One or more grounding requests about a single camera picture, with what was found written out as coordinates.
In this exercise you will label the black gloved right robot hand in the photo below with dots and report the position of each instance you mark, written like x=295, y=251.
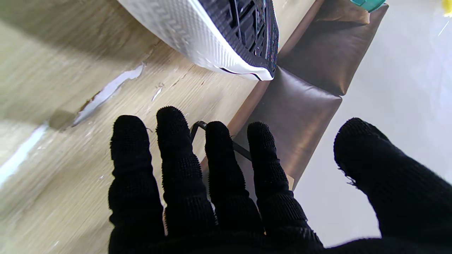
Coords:
x=229, y=218

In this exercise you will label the yellow canvas sneaker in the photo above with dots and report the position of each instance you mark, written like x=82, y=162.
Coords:
x=187, y=31

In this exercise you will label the wooden shoe brush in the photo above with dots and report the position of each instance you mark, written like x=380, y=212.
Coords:
x=447, y=7

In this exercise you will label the small wooden shelf black legs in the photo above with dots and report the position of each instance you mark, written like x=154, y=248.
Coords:
x=199, y=125

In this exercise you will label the dark brown leather sofa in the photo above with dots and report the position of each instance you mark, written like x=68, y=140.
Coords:
x=300, y=106

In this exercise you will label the brown leather cushion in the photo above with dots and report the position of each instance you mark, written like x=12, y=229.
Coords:
x=342, y=12

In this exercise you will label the green plastic basket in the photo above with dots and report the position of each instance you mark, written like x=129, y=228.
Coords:
x=369, y=4

